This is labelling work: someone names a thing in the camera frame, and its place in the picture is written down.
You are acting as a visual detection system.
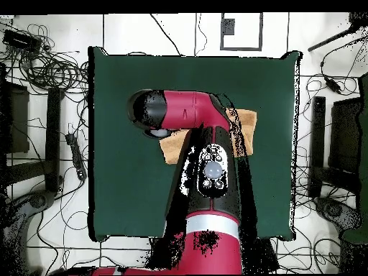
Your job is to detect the grey square frame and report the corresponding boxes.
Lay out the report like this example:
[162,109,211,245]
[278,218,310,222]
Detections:
[220,12,264,52]

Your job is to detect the orange terry towel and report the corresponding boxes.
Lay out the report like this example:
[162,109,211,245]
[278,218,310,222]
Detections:
[159,108,258,165]

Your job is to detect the black tripod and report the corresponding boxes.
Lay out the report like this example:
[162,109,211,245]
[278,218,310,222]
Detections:
[307,11,368,52]

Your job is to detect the black power adapter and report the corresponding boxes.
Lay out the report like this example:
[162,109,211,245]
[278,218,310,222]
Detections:
[325,77,343,93]

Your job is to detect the black stand base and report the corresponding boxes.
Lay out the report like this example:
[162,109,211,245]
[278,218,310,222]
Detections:
[313,196,363,231]
[2,189,57,259]

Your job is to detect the dark grey square patch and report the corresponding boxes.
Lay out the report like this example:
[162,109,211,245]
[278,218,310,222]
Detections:
[221,18,236,36]

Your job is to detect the dark green table cloth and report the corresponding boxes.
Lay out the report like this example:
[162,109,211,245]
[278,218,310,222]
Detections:
[88,46,303,242]

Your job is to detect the black power strip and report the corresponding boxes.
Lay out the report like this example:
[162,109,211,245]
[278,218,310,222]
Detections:
[258,238,280,274]
[65,132,88,181]

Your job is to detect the thin black cable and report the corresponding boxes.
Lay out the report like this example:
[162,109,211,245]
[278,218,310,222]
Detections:
[194,13,208,56]
[149,13,183,56]

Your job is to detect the black electronics box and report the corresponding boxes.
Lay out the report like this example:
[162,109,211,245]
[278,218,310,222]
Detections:
[1,29,43,54]

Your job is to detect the dark box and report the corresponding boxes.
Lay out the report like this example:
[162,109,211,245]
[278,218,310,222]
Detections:
[327,97,363,173]
[0,81,30,155]

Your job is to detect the tangled black cable bundle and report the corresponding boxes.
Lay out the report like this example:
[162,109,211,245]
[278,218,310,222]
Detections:
[293,73,363,202]
[0,24,90,96]

